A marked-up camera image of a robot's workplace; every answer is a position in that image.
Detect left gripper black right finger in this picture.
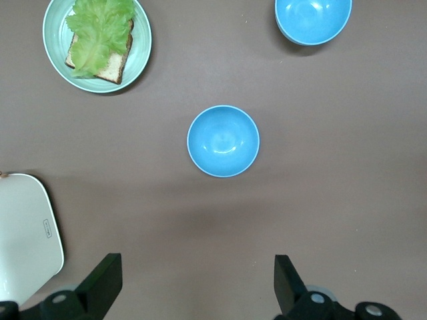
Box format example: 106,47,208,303
274,255,338,320

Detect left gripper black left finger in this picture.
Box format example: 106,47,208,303
39,253,123,320

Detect blue bowl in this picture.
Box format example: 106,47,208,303
186,105,261,179
274,0,353,47

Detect cream toaster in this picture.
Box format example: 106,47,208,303
0,171,65,306

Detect brown table mat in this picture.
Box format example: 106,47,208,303
0,0,427,320

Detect bread slice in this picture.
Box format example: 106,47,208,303
65,18,135,85

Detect green plate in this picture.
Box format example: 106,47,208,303
42,0,153,94

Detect green lettuce leaf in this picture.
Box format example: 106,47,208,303
65,0,137,79

